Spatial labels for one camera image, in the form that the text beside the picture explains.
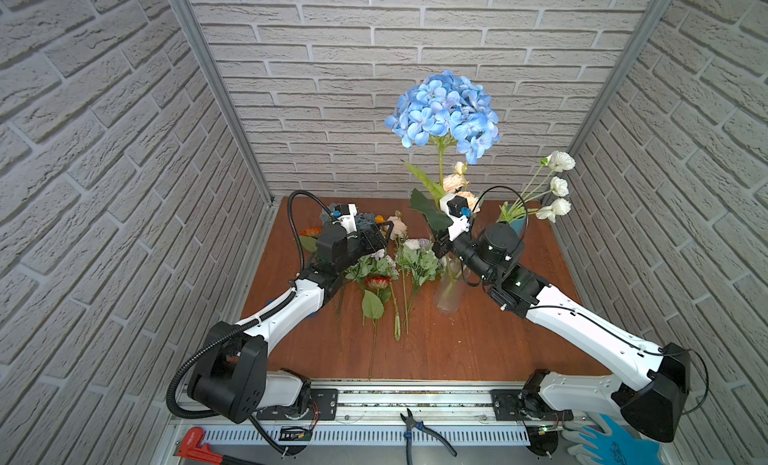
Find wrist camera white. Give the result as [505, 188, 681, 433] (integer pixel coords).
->
[330, 203, 357, 234]
[440, 194, 471, 241]

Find aluminium mounting rail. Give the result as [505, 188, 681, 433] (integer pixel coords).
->
[173, 378, 649, 448]

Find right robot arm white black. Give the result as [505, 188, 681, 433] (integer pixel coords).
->
[433, 223, 691, 443]

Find clear glass vase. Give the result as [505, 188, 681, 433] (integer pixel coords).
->
[433, 255, 466, 314]

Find red clamp tool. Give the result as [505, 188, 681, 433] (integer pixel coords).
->
[174, 427, 261, 465]

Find blue handled pliers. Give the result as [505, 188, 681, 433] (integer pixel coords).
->
[400, 408, 458, 465]

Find white lilac bouquet right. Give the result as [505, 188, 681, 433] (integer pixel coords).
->
[396, 238, 444, 333]

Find white lilac bouquet left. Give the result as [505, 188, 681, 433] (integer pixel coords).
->
[344, 249, 399, 286]

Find white ranunculus flower stem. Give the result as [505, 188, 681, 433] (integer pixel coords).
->
[499, 151, 576, 224]

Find blue hydrangea flower stem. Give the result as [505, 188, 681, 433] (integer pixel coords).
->
[385, 71, 499, 243]

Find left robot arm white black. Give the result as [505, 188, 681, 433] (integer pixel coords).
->
[168, 212, 393, 423]

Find white lilac bouquet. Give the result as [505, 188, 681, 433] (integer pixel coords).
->
[396, 238, 444, 333]
[344, 249, 399, 286]

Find black corrugated cable conduit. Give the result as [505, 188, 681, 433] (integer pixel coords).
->
[165, 190, 337, 457]

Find orange yellow flower stem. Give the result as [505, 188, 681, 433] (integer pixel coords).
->
[383, 211, 407, 342]

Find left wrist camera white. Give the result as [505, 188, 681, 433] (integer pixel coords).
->
[330, 203, 357, 234]

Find orange gerbera flower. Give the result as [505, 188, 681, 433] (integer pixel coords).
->
[298, 227, 323, 253]

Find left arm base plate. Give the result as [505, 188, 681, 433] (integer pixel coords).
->
[255, 388, 339, 421]

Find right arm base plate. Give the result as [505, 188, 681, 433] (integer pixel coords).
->
[490, 389, 574, 423]

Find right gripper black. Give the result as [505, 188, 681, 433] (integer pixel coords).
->
[429, 210, 499, 288]

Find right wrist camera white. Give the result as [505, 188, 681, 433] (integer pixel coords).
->
[440, 194, 471, 241]

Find teal ceramic vase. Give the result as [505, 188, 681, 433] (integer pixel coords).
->
[509, 216, 528, 238]

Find dusty blue hydrangea stem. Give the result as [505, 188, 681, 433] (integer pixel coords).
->
[321, 203, 385, 226]

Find red gerbera flower stem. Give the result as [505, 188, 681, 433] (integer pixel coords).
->
[361, 276, 392, 379]

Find blue grey work glove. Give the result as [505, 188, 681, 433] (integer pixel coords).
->
[562, 413, 663, 465]

